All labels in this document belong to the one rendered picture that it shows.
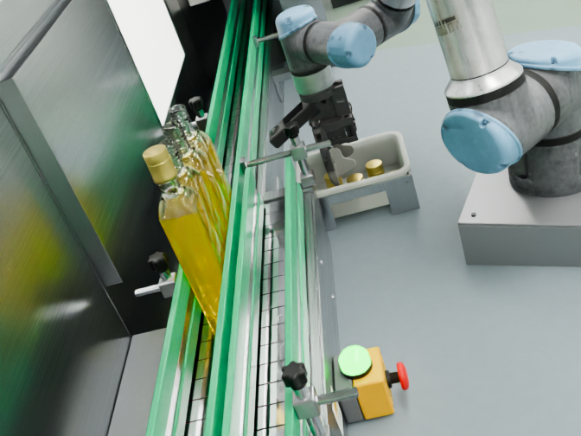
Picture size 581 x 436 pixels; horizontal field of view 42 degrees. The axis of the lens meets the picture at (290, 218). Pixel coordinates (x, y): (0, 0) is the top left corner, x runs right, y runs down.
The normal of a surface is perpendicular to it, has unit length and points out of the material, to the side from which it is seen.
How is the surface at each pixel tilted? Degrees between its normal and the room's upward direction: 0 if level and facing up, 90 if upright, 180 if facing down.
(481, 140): 95
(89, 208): 90
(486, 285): 0
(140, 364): 0
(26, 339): 90
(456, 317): 0
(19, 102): 90
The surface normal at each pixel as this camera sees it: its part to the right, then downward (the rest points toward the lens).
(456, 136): -0.66, 0.62
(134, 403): -0.29, -0.80
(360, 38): 0.65, 0.24
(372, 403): 0.00, 0.55
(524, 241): -0.37, 0.60
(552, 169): -0.31, 0.30
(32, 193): 0.96, -0.25
